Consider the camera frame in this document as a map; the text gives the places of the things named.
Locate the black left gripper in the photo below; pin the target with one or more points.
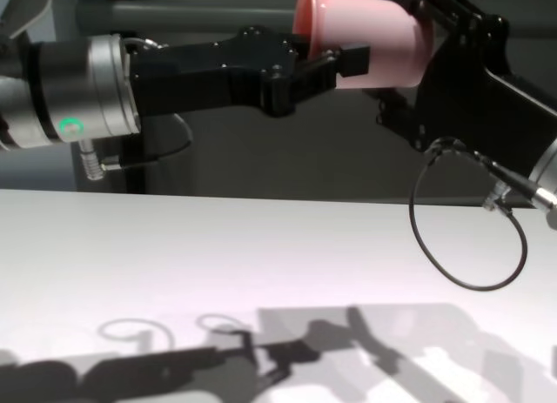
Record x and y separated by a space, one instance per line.
217 76

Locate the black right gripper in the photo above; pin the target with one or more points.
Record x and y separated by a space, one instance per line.
470 102

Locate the grey horizontal rail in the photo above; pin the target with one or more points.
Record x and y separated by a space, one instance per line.
174 15

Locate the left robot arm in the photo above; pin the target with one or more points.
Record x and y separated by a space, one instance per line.
65 85

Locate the pink plastic cup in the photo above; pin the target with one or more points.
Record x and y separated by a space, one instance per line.
374 37

